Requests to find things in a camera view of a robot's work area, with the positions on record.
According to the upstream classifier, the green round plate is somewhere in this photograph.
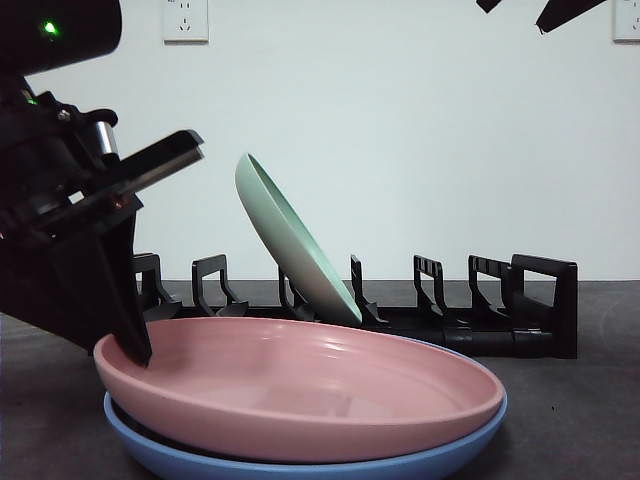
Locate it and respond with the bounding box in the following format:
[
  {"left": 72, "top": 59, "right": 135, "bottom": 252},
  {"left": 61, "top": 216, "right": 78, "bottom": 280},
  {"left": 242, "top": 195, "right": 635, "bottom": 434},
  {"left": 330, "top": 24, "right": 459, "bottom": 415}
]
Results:
[{"left": 234, "top": 152, "right": 362, "bottom": 327}]

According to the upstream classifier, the blue round plate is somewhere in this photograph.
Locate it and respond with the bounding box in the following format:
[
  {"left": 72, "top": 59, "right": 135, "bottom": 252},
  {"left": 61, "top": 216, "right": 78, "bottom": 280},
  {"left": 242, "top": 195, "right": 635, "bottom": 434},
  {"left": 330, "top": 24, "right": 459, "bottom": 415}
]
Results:
[{"left": 102, "top": 333, "right": 510, "bottom": 480}]

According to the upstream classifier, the pink round plate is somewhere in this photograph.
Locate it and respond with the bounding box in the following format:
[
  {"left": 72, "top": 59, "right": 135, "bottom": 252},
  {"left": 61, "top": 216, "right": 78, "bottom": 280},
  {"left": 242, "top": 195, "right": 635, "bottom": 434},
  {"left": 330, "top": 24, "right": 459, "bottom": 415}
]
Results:
[{"left": 93, "top": 317, "right": 506, "bottom": 464}]

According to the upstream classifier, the black plastic dish rack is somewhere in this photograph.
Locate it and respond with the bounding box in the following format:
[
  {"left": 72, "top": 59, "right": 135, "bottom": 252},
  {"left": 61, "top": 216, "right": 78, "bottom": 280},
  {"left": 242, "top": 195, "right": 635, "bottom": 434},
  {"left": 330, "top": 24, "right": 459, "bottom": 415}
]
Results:
[{"left": 131, "top": 252, "right": 580, "bottom": 361}]

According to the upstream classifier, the white wall socket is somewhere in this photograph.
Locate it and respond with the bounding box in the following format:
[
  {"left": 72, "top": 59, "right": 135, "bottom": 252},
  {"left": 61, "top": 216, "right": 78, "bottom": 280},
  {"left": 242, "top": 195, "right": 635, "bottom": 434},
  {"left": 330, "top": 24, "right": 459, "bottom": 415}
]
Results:
[
  {"left": 612, "top": 0, "right": 640, "bottom": 44},
  {"left": 162, "top": 0, "right": 210, "bottom": 45}
]

